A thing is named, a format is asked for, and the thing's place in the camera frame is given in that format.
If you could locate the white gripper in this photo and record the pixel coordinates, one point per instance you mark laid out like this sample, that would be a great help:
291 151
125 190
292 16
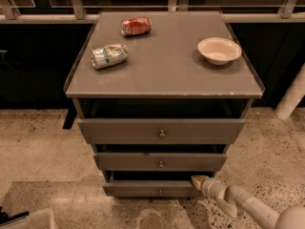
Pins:
212 188

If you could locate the grey bottom drawer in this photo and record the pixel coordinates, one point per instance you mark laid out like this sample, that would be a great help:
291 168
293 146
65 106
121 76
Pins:
149 184

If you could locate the grey drawer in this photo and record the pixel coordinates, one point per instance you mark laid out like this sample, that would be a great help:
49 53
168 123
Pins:
160 130
159 161
149 184

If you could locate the grey middle drawer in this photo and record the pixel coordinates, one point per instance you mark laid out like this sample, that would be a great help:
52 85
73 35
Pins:
159 161

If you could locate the grey drawer cabinet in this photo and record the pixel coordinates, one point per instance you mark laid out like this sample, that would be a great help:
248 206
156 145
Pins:
165 76

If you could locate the grey top drawer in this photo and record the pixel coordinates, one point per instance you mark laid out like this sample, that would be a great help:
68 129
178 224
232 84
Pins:
160 130

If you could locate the white diagonal pole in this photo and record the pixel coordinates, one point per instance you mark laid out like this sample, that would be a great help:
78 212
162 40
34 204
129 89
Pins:
292 97

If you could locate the white paper bowl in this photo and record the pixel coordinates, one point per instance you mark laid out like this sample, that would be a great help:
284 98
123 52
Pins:
219 51

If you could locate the green white soda can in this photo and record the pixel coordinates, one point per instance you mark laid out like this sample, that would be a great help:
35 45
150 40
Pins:
110 55

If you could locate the clear plastic bin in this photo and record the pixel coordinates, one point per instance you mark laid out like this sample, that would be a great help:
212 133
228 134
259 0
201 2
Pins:
42 219

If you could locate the orange crushed soda can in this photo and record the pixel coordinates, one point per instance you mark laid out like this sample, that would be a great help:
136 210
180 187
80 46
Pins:
136 26

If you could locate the metal railing frame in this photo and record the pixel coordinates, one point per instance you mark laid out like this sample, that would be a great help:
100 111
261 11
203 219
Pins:
87 11

